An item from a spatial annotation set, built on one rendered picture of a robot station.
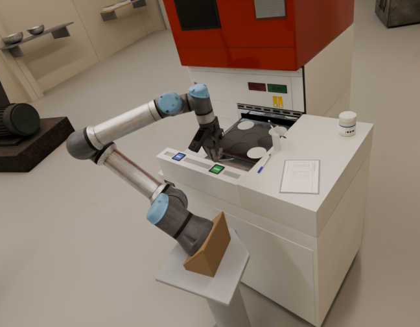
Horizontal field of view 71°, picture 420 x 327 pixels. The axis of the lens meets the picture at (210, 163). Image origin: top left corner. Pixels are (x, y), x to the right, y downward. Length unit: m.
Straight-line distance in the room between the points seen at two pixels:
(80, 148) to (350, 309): 1.65
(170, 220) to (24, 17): 7.53
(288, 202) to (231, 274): 0.34
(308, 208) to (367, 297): 1.04
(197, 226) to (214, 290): 0.23
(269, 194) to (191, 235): 0.35
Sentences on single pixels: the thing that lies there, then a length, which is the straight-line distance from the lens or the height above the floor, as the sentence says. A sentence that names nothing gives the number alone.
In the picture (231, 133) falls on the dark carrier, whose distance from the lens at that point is 1.73.
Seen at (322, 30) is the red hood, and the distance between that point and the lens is 1.75.
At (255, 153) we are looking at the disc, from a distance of 1.53.
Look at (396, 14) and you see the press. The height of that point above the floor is 0.22.
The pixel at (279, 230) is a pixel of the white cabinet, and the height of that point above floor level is 0.77.
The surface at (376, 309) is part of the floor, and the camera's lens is 2.04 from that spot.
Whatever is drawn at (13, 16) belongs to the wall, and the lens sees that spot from 8.19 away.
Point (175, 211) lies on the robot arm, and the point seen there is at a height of 1.06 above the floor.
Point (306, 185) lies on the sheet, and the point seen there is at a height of 0.97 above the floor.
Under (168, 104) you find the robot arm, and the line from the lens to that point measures 1.04.
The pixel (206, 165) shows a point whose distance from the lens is 1.43.
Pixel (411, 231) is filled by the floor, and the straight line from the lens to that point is 2.41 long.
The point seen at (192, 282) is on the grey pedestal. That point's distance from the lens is 1.18.
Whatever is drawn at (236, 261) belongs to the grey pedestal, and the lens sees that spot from 1.18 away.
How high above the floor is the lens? 1.78
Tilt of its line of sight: 35 degrees down
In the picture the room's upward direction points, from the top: 16 degrees counter-clockwise
